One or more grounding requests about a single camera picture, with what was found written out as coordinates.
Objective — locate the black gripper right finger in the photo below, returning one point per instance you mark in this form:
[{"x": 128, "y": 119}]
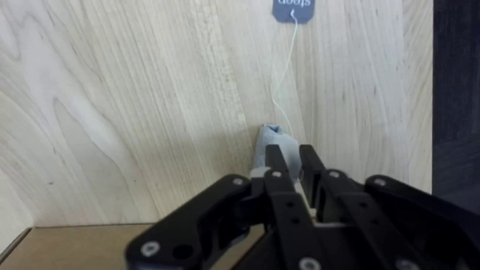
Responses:
[{"x": 390, "y": 220}]

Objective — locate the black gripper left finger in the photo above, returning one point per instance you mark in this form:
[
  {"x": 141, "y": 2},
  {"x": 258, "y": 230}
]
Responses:
[{"x": 225, "y": 220}]

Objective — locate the white teabag with grey tag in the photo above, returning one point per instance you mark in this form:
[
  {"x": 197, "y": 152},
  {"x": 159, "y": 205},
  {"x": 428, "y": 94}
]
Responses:
[{"x": 264, "y": 139}]

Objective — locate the flat brown cardboard box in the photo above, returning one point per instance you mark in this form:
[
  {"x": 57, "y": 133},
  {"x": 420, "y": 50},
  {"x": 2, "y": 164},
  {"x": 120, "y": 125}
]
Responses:
[{"x": 75, "y": 248}]

